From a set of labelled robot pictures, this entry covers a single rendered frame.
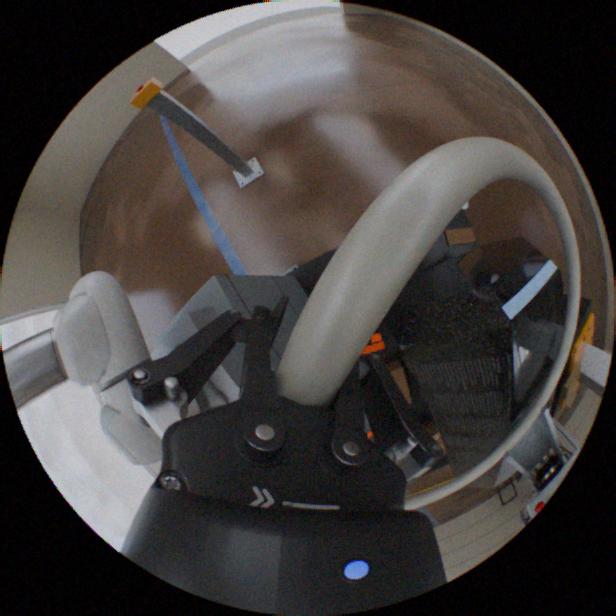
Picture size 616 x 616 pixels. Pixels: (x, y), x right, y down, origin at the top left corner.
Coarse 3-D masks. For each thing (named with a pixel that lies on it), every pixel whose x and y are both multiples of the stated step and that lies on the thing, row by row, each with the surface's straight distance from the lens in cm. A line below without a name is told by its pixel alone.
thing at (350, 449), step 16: (352, 368) 12; (352, 384) 11; (336, 400) 9; (352, 400) 9; (336, 416) 7; (352, 416) 8; (336, 432) 7; (352, 432) 7; (336, 448) 6; (352, 448) 6; (336, 464) 6; (352, 464) 6
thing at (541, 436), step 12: (540, 420) 57; (528, 432) 55; (540, 432) 62; (552, 432) 59; (516, 444) 55; (528, 444) 60; (540, 444) 68; (552, 444) 76; (504, 456) 47; (516, 456) 60; (528, 456) 67; (540, 456) 77; (564, 456) 109; (516, 468) 56; (528, 468) 76
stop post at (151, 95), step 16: (144, 96) 101; (160, 96) 104; (160, 112) 107; (176, 112) 108; (192, 128) 115; (208, 128) 120; (208, 144) 124; (224, 144) 128; (224, 160) 136; (240, 160) 142; (256, 160) 162; (240, 176) 161; (256, 176) 153
